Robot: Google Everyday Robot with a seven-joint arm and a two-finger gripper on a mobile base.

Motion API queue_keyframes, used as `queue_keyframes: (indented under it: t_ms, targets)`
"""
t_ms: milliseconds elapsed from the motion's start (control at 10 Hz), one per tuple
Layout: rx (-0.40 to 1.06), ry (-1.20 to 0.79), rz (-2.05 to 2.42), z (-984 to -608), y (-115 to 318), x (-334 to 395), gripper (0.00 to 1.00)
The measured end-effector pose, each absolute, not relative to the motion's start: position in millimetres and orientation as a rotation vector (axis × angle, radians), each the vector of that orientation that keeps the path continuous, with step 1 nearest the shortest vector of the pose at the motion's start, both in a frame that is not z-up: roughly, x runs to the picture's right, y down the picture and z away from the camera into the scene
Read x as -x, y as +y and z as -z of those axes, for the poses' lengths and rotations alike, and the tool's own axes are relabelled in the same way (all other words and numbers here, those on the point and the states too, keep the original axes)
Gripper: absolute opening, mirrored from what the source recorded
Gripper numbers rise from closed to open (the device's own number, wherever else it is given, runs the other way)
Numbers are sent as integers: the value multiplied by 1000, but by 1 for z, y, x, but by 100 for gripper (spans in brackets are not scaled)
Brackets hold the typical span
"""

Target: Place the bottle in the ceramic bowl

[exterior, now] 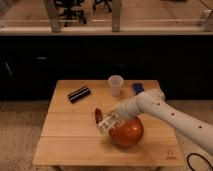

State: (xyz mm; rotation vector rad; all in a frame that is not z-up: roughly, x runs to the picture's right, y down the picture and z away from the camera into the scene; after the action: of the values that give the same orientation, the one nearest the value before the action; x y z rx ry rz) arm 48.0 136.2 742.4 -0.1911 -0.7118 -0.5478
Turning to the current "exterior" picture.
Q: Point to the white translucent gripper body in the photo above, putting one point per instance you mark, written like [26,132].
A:
[117,114]

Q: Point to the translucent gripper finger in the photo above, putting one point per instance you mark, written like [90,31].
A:
[106,123]
[117,122]

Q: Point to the red brown bottle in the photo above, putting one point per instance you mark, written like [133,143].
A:
[98,115]

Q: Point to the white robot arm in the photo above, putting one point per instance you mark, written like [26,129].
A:
[153,102]

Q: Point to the orange ceramic bowl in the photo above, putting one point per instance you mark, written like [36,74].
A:
[128,134]

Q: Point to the blue object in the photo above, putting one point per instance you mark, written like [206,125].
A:
[138,88]

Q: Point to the clear plastic cup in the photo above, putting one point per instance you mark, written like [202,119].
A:
[115,83]

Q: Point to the black striped box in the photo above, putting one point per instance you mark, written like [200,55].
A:
[79,94]

